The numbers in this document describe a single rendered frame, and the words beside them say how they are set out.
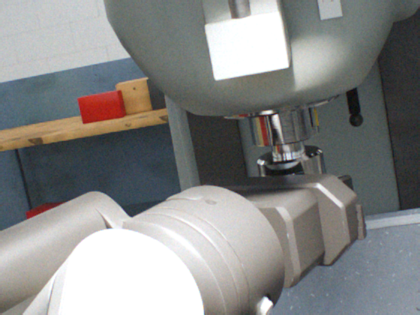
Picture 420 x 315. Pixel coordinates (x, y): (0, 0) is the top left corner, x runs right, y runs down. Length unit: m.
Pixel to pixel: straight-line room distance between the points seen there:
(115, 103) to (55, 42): 0.90
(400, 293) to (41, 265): 0.62
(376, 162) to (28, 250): 0.62
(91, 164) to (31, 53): 0.87
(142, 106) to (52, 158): 1.03
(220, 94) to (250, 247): 0.10
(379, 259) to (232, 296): 0.55
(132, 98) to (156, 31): 3.97
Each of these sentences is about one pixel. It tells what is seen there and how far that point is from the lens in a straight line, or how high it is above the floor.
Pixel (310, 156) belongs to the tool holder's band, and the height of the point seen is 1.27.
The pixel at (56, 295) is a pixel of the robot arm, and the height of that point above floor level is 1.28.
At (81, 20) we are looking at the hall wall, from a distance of 4.98.
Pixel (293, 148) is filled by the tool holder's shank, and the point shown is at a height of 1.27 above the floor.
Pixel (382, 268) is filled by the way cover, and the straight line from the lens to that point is 0.90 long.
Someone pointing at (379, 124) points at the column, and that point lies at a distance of 0.89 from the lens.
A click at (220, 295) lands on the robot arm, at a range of 0.36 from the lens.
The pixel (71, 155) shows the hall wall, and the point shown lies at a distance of 5.13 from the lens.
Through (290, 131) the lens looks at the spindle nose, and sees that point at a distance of 0.49.
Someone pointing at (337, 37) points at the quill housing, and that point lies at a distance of 0.42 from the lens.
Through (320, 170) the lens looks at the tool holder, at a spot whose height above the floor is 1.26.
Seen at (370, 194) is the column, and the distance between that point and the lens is 0.91.
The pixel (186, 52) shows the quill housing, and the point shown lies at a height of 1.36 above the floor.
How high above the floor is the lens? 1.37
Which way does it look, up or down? 10 degrees down
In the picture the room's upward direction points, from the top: 11 degrees counter-clockwise
